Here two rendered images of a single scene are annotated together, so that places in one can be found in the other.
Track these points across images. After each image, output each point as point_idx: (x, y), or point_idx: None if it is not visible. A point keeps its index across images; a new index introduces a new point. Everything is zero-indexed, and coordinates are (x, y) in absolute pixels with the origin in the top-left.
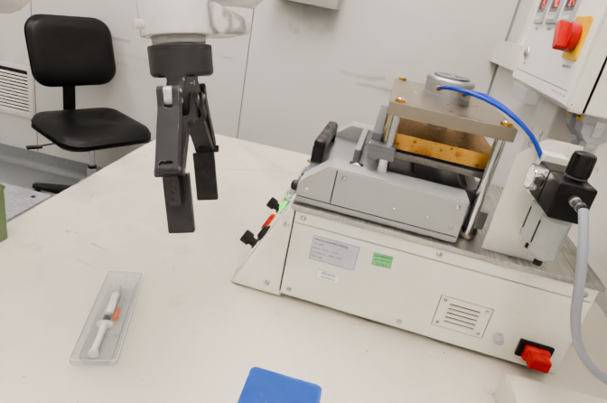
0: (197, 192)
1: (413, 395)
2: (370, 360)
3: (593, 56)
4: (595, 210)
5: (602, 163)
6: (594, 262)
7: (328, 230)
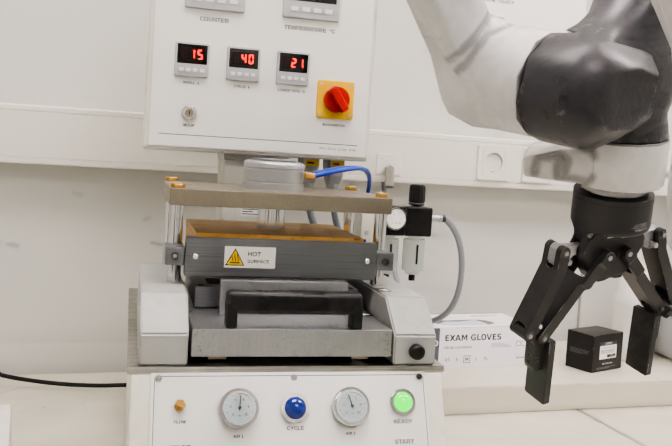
0: (549, 391)
1: (448, 443)
2: None
3: (370, 115)
4: (53, 292)
5: (20, 232)
6: (99, 344)
7: None
